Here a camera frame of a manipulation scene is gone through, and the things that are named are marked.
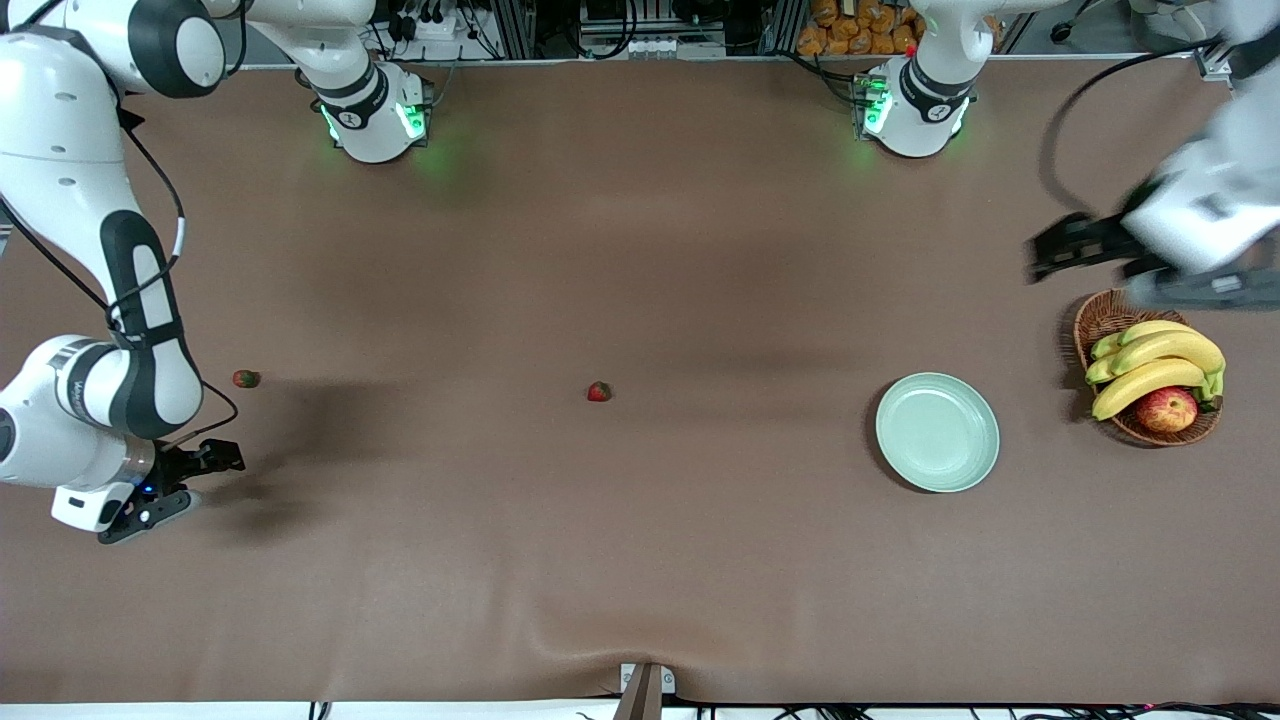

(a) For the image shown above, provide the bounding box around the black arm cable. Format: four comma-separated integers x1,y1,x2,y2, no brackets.
0,100,241,451
1038,38,1226,216

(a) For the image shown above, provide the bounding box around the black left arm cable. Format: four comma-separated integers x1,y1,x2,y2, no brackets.
1038,38,1226,216

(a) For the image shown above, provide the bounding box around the white power strip with plugs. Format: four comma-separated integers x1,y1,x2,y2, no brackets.
395,5,463,43

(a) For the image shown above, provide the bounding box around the brown wicker basket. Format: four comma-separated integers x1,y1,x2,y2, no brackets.
1073,289,1223,448

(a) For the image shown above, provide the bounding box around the bag of orange buns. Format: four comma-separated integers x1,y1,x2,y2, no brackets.
797,0,926,58

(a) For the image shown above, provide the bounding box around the brown table cover cloth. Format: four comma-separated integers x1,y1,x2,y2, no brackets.
0,55,1280,706

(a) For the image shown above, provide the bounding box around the light green round plate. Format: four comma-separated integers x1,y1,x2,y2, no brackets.
875,372,1001,494

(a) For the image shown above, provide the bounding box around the metal table clamp bracket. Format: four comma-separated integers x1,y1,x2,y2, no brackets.
618,662,677,720

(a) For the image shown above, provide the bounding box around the aluminium frame post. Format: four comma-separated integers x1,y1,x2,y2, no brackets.
762,0,806,56
490,0,536,61

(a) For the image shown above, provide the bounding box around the red yellow apple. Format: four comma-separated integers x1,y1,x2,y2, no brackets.
1136,386,1199,434

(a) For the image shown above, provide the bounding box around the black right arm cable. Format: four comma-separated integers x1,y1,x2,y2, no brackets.
0,100,241,451

